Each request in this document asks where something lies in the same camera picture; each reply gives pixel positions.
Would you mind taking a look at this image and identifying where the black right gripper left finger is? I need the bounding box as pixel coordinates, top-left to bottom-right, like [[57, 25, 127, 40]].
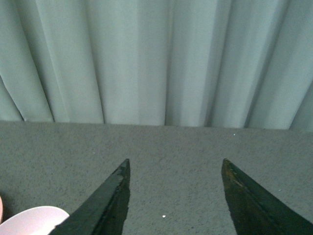
[[50, 159, 130, 235]]

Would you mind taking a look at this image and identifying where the light pink bowl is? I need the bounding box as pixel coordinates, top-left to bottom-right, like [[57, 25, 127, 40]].
[[0, 206, 69, 235]]

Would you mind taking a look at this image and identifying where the pink plate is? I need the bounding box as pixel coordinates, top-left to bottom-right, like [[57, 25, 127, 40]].
[[0, 197, 3, 223]]

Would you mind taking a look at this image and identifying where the grey-white curtain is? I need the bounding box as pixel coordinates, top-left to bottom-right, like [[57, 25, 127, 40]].
[[0, 0, 313, 131]]

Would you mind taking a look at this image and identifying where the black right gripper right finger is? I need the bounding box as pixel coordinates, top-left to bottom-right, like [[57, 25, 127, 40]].
[[221, 159, 313, 235]]

